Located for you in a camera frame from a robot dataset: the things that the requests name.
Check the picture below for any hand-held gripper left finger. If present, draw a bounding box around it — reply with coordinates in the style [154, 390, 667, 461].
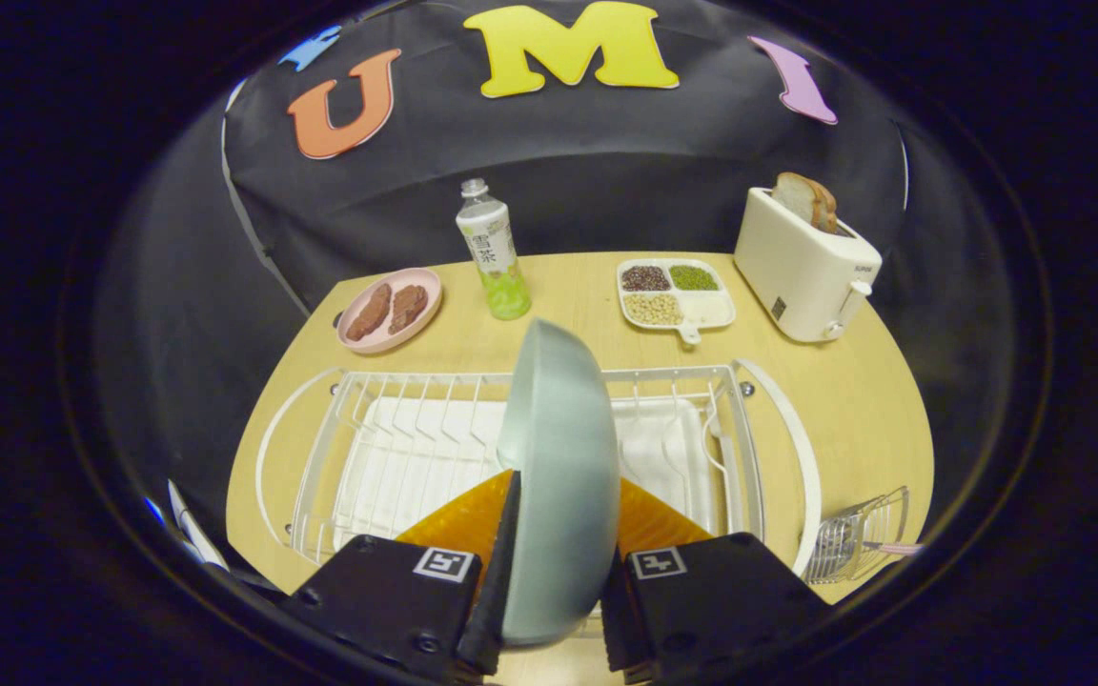
[282, 467, 523, 686]

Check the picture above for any green tea bottle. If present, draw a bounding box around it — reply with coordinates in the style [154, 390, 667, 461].
[456, 178, 533, 321]

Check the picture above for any pale green plate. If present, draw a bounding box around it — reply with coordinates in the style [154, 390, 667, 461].
[497, 319, 621, 649]

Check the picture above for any pink oval plate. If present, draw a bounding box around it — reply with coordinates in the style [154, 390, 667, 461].
[335, 268, 443, 355]

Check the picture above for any black backdrop cloth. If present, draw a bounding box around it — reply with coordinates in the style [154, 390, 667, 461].
[91, 0, 1055, 573]

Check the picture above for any white toaster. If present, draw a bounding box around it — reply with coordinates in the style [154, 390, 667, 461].
[734, 187, 884, 344]

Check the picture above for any white divided dish of beans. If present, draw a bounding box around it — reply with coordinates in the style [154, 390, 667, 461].
[617, 258, 737, 346]

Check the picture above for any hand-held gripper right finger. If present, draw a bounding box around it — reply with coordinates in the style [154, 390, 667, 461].
[599, 476, 834, 686]

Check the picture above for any white wire dish rack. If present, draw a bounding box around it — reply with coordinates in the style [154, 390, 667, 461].
[255, 357, 824, 582]

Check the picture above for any metal wire basket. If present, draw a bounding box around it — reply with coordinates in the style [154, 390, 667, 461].
[804, 486, 910, 584]

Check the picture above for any bread slice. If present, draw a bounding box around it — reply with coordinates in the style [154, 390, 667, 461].
[771, 172, 839, 234]

